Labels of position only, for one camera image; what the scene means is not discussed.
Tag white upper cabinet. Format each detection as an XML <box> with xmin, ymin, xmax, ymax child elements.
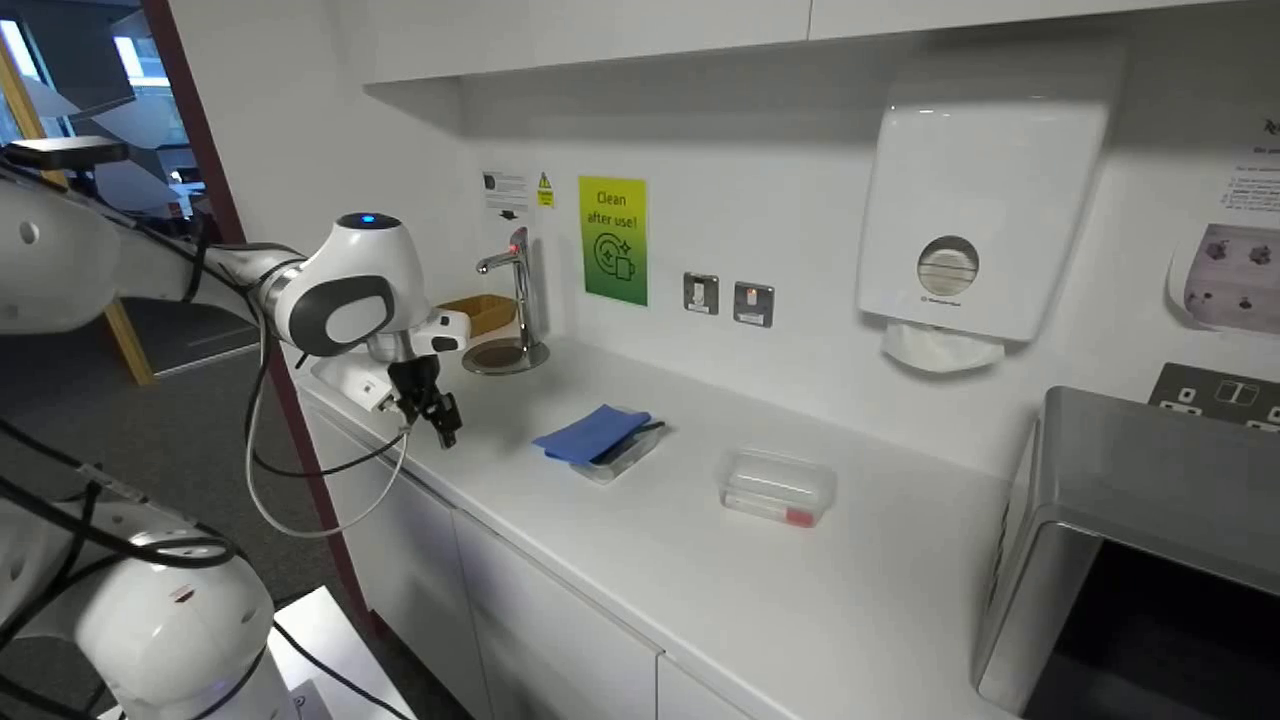
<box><xmin>327</xmin><ymin>0</ymin><xmax>1280</xmax><ymax>135</ymax></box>

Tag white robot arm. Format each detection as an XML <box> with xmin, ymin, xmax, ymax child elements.
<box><xmin>0</xmin><ymin>171</ymin><xmax>470</xmax><ymax>446</ymax></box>

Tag yellow sponge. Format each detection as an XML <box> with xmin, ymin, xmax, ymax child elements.
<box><xmin>449</xmin><ymin>291</ymin><xmax>518</xmax><ymax>344</ymax></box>

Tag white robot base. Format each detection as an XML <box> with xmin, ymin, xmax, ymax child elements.
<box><xmin>0</xmin><ymin>464</ymin><xmax>298</xmax><ymax>720</ymax></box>

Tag green yellow wall sign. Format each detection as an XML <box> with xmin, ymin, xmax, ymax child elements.
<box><xmin>581</xmin><ymin>176</ymin><xmax>650</xmax><ymax>304</ymax></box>

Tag chrome tap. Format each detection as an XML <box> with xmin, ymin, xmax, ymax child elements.
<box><xmin>478</xmin><ymin>227</ymin><xmax>541</xmax><ymax>348</ymax></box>

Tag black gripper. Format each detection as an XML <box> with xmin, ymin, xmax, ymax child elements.
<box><xmin>388</xmin><ymin>354</ymin><xmax>464</xmax><ymax>446</ymax></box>

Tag blue towel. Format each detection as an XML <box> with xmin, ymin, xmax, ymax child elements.
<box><xmin>537</xmin><ymin>404</ymin><xmax>653</xmax><ymax>464</ymax></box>

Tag clear container with red label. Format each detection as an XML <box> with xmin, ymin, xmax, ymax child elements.
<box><xmin>721</xmin><ymin>451</ymin><xmax>837</xmax><ymax>526</ymax></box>

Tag white wall poster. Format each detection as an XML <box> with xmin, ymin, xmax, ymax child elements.
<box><xmin>1163</xmin><ymin>113</ymin><xmax>1280</xmax><ymax>332</ymax></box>

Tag white paper towel dispenser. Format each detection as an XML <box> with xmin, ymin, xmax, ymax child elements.
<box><xmin>857</xmin><ymin>98</ymin><xmax>1109</xmax><ymax>376</ymax></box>

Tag stainless steel appliance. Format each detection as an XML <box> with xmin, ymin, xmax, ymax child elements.
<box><xmin>972</xmin><ymin>387</ymin><xmax>1280</xmax><ymax>720</ymax></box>

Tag left wall socket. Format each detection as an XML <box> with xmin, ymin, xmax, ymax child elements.
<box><xmin>685</xmin><ymin>271</ymin><xmax>721</xmax><ymax>315</ymax></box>

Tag wall socket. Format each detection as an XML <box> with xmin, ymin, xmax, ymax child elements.
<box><xmin>734</xmin><ymin>281</ymin><xmax>778</xmax><ymax>328</ymax></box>
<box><xmin>685</xmin><ymin>271</ymin><xmax>721</xmax><ymax>315</ymax></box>

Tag clear plastic tray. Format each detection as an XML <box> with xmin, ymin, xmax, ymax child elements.
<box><xmin>581</xmin><ymin>419</ymin><xmax>671</xmax><ymax>481</ymax></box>

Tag small warning stickers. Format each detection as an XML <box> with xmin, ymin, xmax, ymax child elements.
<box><xmin>482</xmin><ymin>167</ymin><xmax>557</xmax><ymax>223</ymax></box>

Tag right wall socket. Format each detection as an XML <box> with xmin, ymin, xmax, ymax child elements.
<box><xmin>734</xmin><ymin>281</ymin><xmax>778</xmax><ymax>328</ymax></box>

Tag white lower cabinet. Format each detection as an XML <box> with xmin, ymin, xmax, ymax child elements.
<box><xmin>298</xmin><ymin>382</ymin><xmax>804</xmax><ymax>720</ymax></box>

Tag white cabinet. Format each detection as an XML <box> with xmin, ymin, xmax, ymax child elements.
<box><xmin>298</xmin><ymin>382</ymin><xmax>804</xmax><ymax>720</ymax></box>
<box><xmin>327</xmin><ymin>0</ymin><xmax>1280</xmax><ymax>135</ymax></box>

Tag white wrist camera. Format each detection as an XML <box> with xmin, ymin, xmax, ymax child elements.
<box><xmin>408</xmin><ymin>311</ymin><xmax>471</xmax><ymax>354</ymax></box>

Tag black control panel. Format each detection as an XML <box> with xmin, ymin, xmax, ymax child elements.
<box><xmin>1147</xmin><ymin>365</ymin><xmax>1280</xmax><ymax>437</ymax></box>

